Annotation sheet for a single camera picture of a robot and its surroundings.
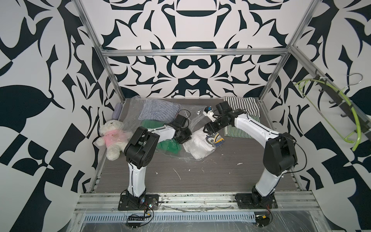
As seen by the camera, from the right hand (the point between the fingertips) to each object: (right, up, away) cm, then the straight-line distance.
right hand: (208, 125), depth 90 cm
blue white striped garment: (-37, +10, +15) cm, 41 cm away
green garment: (-24, -13, +2) cm, 27 cm away
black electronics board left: (-41, -45, -17) cm, 63 cm away
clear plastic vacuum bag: (-49, 0, +6) cm, 49 cm away
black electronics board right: (+23, -44, -20) cm, 54 cm away
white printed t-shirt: (-4, -12, +3) cm, 13 cm away
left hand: (-10, -7, +8) cm, 14 cm away
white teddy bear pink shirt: (-56, -7, -3) cm, 56 cm away
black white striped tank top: (+36, +14, +25) cm, 46 cm away
